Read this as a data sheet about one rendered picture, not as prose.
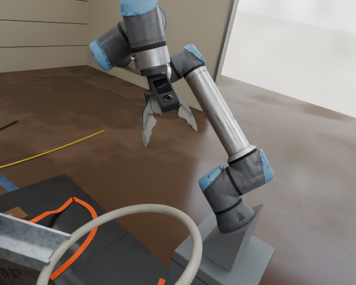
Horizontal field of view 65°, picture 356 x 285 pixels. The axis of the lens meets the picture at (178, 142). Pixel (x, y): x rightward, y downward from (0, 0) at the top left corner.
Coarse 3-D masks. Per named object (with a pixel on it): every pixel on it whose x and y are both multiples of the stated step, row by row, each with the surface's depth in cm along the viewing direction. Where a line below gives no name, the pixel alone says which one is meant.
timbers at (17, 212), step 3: (18, 207) 246; (9, 210) 241; (12, 210) 242; (15, 210) 242; (18, 210) 243; (21, 210) 243; (3, 213) 237; (6, 213) 238; (9, 213) 238; (12, 213) 239; (15, 213) 239; (18, 213) 240; (21, 213) 241; (24, 213) 241; (15, 216) 237; (18, 216) 237; (21, 216) 238; (24, 216) 238; (27, 216) 240; (27, 219) 241
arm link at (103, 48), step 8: (112, 32) 78; (120, 32) 77; (96, 40) 79; (104, 40) 78; (112, 40) 78; (120, 40) 77; (96, 48) 79; (104, 48) 78; (112, 48) 78; (120, 48) 79; (128, 48) 79; (96, 56) 79; (104, 56) 79; (112, 56) 80; (120, 56) 80; (128, 56) 83; (104, 64) 81; (112, 64) 82; (120, 64) 85; (128, 64) 89; (168, 64) 129; (136, 72) 101; (168, 72) 128; (176, 80) 136
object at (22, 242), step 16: (0, 224) 99; (16, 224) 97; (32, 224) 96; (0, 240) 93; (16, 240) 94; (32, 240) 95; (48, 240) 96; (0, 256) 88; (16, 256) 86; (32, 256) 85; (48, 256) 91
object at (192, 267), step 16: (128, 208) 104; (144, 208) 103; (160, 208) 100; (96, 224) 101; (192, 224) 88; (64, 240) 94; (192, 240) 82; (192, 256) 76; (48, 272) 83; (192, 272) 71
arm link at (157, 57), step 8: (160, 48) 68; (136, 56) 68; (144, 56) 67; (152, 56) 67; (160, 56) 68; (168, 56) 71; (136, 64) 70; (144, 64) 68; (152, 64) 68; (160, 64) 68
